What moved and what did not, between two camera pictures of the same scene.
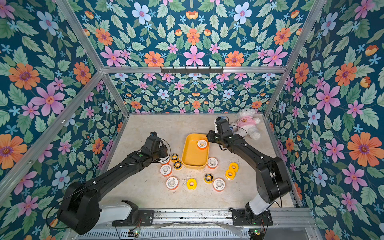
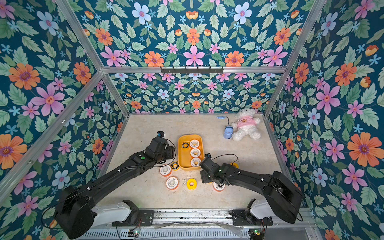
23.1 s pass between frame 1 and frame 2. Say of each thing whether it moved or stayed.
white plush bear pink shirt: stayed
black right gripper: moved
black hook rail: stayed
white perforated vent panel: stayed
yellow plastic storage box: moved
